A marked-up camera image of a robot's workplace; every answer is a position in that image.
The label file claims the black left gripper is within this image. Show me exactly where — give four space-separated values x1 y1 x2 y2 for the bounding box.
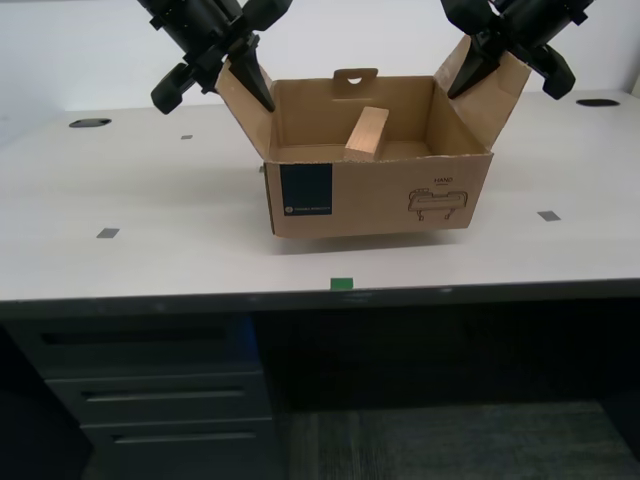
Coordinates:
137 0 292 115

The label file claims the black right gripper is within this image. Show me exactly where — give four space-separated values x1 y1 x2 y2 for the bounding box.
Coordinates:
439 0 596 101

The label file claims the light wooden block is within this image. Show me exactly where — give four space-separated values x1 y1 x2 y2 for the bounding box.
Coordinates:
344 106 390 162

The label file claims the brown cardboard box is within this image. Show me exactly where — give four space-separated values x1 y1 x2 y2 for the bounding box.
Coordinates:
215 37 533 240

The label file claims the dark grey drawer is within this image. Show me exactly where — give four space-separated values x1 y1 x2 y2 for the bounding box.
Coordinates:
79 419 276 480
44 374 274 426
29 319 259 377

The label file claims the dark grey drawer cabinet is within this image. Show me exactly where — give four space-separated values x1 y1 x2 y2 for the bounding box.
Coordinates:
4 314 276 480

